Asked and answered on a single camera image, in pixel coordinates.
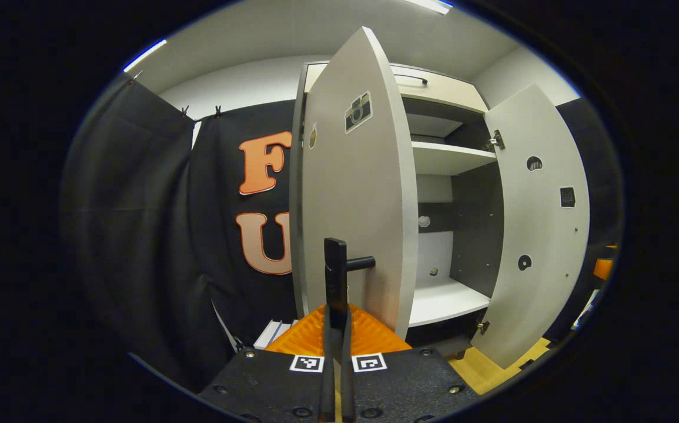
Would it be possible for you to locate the beige cabinet door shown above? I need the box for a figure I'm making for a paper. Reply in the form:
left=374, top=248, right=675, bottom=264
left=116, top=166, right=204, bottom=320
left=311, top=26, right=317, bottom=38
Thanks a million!
left=471, top=84, right=591, bottom=370
left=301, top=26, right=419, bottom=365

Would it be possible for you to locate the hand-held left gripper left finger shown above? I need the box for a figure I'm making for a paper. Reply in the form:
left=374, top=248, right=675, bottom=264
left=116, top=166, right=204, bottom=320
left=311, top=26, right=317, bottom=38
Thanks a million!
left=198, top=304, right=338, bottom=423

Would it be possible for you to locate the pale blue book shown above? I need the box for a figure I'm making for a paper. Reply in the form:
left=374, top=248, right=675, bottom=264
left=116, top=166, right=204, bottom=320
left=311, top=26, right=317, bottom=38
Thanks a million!
left=270, top=320, right=299, bottom=344

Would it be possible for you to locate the white plastic object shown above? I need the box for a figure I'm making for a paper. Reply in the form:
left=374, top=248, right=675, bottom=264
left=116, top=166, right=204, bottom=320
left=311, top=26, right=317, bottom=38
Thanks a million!
left=574, top=289, right=600, bottom=330

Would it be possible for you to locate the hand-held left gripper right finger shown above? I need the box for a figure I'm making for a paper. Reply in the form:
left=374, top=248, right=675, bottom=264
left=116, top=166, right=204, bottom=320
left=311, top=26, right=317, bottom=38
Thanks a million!
left=342, top=304, right=481, bottom=423

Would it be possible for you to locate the beige double-door shoe cabinet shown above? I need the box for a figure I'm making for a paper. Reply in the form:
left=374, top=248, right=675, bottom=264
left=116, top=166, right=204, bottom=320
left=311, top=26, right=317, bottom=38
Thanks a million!
left=289, top=61, right=504, bottom=360

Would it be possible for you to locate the short ceiling light strip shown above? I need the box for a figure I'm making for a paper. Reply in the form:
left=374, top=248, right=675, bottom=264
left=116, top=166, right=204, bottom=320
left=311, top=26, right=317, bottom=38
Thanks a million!
left=123, top=39, right=168, bottom=72

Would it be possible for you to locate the black backdrop cloth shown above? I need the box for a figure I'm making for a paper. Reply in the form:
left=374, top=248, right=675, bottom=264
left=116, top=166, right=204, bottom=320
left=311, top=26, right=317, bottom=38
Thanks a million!
left=60, top=73, right=622, bottom=391

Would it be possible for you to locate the long ceiling light strip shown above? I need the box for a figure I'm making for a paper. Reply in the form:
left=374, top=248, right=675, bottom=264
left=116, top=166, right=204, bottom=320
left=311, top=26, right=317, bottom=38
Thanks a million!
left=407, top=0, right=453, bottom=15

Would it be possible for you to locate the beige cabinet top drawer front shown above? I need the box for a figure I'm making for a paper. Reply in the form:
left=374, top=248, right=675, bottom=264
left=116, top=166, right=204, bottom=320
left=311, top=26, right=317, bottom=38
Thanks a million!
left=305, top=63, right=487, bottom=112

